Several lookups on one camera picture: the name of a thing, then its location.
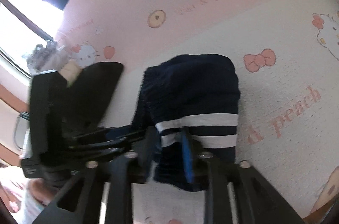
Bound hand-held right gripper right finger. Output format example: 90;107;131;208
181;126;305;224

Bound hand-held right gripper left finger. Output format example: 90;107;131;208
34;126;159;224

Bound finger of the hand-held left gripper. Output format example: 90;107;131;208
71;128;148;145
68;140;133;161

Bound navy shorts with white stripes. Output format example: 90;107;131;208
132;54;241;192

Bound person's left forearm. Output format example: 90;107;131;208
0;163;57;218

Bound pile of pale folded clothes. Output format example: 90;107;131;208
26;41;80;82

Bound black folded cloth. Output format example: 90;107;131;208
66;62;125;132

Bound window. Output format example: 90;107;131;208
0;0;65;79

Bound pink cat printed blanket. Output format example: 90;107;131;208
54;0;339;224

